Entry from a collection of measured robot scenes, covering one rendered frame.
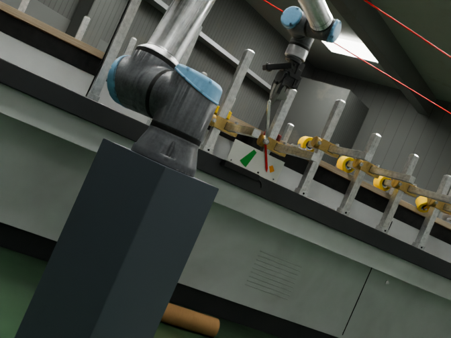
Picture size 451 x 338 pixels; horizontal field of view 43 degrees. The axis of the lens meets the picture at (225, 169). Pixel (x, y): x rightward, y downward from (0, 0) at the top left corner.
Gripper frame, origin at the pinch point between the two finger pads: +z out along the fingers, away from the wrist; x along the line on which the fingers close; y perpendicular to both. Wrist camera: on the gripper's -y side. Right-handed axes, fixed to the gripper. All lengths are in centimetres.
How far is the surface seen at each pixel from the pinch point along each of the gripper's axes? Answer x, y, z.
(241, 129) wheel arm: -12.1, -11.8, 17.0
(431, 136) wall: 566, 562, -164
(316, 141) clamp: 6.3, 31.2, 5.7
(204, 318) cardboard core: -5, 9, 93
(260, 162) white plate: 5.5, 9.7, 24.7
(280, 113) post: 6.2, 9.3, 2.0
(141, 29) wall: 565, 38, -99
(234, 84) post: 6.1, -15.3, -0.4
